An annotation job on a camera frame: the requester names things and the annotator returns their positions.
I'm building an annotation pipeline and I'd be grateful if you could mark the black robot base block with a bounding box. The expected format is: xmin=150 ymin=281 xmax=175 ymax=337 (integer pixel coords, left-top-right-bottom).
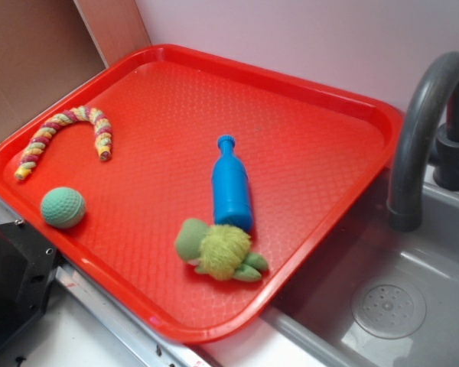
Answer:
xmin=0 ymin=222 xmax=57 ymax=348

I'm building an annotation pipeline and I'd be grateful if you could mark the blue plastic bottle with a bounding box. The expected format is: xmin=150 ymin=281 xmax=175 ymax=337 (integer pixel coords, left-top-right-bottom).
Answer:
xmin=211 ymin=135 xmax=253 ymax=232

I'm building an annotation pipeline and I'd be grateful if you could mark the red plastic tray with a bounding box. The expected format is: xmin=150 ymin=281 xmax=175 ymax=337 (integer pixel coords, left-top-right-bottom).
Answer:
xmin=0 ymin=45 xmax=402 ymax=344

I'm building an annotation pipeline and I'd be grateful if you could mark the green plush toy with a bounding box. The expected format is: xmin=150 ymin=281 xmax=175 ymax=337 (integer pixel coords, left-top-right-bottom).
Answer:
xmin=174 ymin=219 xmax=269 ymax=283

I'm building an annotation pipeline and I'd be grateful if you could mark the green dimpled ball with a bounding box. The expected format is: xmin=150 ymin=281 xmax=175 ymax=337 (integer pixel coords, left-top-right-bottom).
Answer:
xmin=40 ymin=187 xmax=86 ymax=229

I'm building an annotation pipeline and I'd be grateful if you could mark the grey plastic sink basin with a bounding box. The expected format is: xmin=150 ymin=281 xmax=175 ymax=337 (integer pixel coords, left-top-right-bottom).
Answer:
xmin=263 ymin=174 xmax=459 ymax=366

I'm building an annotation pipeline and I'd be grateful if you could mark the round sink drain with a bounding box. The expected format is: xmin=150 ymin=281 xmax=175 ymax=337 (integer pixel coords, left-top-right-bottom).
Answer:
xmin=351 ymin=277 xmax=427 ymax=339

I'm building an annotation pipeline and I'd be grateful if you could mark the grey curved faucet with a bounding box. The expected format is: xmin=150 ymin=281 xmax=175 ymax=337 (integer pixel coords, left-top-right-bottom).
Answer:
xmin=387 ymin=51 xmax=459 ymax=232

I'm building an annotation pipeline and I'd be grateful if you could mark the brown cardboard panel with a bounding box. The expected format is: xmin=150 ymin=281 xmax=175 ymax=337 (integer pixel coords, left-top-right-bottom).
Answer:
xmin=0 ymin=1 xmax=151 ymax=142

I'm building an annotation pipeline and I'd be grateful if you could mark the multicolour twisted rope toy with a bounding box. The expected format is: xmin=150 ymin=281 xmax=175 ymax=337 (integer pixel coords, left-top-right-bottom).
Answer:
xmin=14 ymin=106 xmax=113 ymax=180

